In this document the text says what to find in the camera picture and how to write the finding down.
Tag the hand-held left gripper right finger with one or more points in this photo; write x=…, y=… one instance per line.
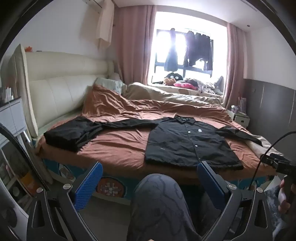
x=211, y=183

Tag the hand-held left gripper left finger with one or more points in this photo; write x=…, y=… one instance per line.
x=89, y=185

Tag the black button shirt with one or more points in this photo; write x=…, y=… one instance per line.
x=180, y=143

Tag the folded black clothes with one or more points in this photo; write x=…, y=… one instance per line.
x=67, y=133

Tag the person's right hand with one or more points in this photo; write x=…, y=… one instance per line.
x=282, y=205

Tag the bed with rust-brown sheet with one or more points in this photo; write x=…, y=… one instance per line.
x=124, y=143

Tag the person's leg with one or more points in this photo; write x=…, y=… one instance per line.
x=157, y=208

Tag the white nightstand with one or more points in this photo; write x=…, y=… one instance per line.
x=240, y=119

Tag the pink books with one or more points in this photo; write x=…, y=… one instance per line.
x=242, y=105

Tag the purple jar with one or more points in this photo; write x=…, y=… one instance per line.
x=234, y=108

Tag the cream leather bed headboard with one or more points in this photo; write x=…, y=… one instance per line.
x=60, y=88

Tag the pink plush toy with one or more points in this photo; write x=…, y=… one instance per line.
x=183, y=85

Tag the white shelf unit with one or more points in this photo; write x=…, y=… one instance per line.
x=10, y=120

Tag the pale printed pillow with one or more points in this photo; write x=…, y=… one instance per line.
x=111, y=85

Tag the beige duvet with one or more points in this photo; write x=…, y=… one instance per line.
x=157, y=93

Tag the pink curtain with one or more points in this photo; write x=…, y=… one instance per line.
x=134, y=41
x=232, y=67

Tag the brown plush toy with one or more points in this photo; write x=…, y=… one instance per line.
x=168, y=81

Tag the black plush toy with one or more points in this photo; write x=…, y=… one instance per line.
x=174, y=76

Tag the hanging dark blue garment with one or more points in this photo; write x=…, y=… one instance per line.
x=171, y=55

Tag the hanging black garments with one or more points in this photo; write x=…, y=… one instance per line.
x=198, y=48

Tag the hanging cream cloth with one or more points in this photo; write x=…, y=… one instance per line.
x=105, y=25

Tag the window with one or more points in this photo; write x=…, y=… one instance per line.
x=180, y=20

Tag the white air conditioner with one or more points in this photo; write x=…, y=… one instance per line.
x=92, y=2

